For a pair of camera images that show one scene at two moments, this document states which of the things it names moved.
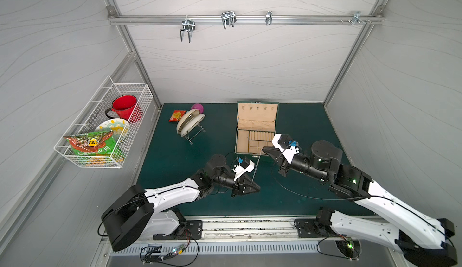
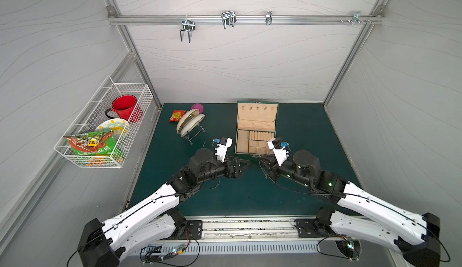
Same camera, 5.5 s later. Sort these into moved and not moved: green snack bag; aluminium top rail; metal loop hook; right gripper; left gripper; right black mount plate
Moved: right gripper; left gripper
Not moved: aluminium top rail; green snack bag; metal loop hook; right black mount plate
